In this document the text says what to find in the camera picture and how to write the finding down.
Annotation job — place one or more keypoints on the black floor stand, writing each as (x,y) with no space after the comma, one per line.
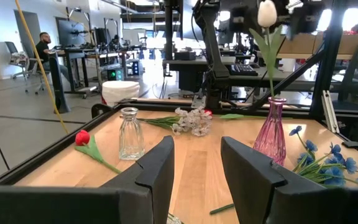
(57,87)

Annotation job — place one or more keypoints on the black desk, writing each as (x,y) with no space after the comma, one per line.
(194,67)

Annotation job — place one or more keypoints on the black frame upright post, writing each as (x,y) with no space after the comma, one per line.
(328,62)

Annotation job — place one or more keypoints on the white aluminium bar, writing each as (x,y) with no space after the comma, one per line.
(329,112)

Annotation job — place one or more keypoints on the blue artificial flower spray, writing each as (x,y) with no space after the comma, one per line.
(334,174)

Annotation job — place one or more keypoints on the black box with green light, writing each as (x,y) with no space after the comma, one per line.
(115,74)

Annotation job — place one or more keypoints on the green flower stem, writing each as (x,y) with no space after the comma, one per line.
(222,208)

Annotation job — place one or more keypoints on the black computer monitor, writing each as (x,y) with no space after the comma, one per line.
(71,32)

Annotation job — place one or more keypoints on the grey office chair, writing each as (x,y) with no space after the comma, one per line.
(18,59)
(37,74)

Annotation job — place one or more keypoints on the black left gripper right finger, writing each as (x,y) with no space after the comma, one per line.
(247,186)

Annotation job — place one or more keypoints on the white stacked containers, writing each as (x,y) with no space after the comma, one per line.
(120,91)

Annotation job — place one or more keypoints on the white blossom flower spray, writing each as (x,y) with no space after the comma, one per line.
(194,123)

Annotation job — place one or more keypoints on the red artificial tulip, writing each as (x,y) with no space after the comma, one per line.
(82,137)
(232,116)

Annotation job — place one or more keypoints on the pink ribbed glass vase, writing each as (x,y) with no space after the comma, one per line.
(270,137)

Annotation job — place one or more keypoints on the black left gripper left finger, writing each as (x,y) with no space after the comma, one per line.
(154,174)

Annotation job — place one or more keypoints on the white artificial tulip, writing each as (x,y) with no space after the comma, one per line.
(266,14)

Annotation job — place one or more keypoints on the clear glass vase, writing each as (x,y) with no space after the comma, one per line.
(131,140)

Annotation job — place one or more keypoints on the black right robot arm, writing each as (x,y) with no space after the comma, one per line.
(213,46)

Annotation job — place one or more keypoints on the black keyboard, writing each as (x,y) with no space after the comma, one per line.
(242,70)

